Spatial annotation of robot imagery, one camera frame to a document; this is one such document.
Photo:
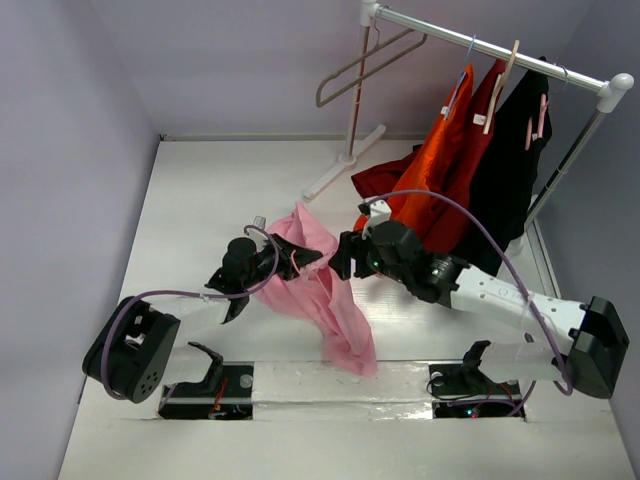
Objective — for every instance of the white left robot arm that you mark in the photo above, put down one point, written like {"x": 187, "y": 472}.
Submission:
{"x": 131, "y": 353}

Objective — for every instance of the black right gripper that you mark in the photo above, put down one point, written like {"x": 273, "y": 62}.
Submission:
{"x": 350, "y": 256}

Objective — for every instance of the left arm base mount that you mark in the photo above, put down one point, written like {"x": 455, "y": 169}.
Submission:
{"x": 224, "y": 393}

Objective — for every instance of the wooden hanger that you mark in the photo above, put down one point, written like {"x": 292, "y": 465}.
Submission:
{"x": 499, "y": 86}

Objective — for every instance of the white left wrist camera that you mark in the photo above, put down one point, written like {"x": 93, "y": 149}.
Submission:
{"x": 257, "y": 233}

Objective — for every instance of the pink t shirt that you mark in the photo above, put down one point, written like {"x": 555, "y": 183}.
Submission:
{"x": 321, "y": 296}

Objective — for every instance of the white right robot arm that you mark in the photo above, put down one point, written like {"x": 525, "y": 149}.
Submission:
{"x": 580, "y": 344}

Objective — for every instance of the pink clip hanger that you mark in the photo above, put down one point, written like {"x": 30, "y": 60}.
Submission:
{"x": 535, "y": 128}

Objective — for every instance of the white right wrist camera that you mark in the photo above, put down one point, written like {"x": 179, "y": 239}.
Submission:
{"x": 375, "y": 213}

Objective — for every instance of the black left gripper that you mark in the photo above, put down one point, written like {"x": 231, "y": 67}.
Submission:
{"x": 287, "y": 270}

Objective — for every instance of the orange t shirt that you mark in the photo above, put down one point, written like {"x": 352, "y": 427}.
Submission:
{"x": 423, "y": 169}

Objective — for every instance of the white metal clothes rack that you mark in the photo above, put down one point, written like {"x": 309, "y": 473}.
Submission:
{"x": 351, "y": 76}

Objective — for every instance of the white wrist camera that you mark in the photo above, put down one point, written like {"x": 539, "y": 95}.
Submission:
{"x": 375, "y": 213}
{"x": 257, "y": 233}

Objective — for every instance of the pink wire hanger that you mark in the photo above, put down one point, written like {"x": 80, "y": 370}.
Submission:
{"x": 295, "y": 265}

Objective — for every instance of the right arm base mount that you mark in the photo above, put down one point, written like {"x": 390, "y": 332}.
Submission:
{"x": 459, "y": 390}

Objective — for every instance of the dark red t shirt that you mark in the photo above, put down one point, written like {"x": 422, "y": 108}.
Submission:
{"x": 450, "y": 224}

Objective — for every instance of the black t shirt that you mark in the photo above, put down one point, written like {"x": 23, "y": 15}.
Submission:
{"x": 496, "y": 174}

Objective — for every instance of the blue wire hanger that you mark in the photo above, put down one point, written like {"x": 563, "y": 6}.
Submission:
{"x": 460, "y": 79}

